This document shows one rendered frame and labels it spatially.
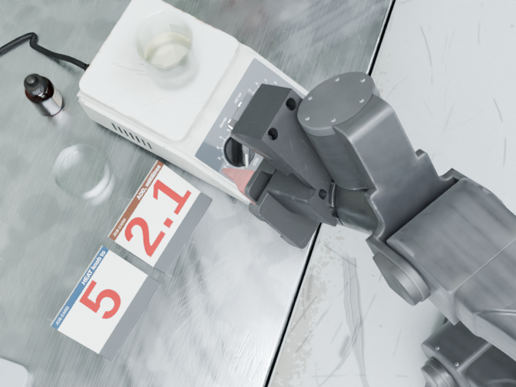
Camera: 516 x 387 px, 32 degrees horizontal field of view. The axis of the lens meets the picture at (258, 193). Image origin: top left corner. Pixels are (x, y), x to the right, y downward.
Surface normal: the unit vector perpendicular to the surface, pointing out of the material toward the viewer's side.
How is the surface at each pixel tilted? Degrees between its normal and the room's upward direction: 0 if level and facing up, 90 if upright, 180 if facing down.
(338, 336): 0
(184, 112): 0
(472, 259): 18
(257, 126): 40
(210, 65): 0
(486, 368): 47
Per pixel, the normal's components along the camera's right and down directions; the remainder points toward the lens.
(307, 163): 0.63, 0.20
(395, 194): 0.43, 0.38
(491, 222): -0.24, -0.47
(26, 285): -0.05, -0.25
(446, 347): -0.49, -0.72
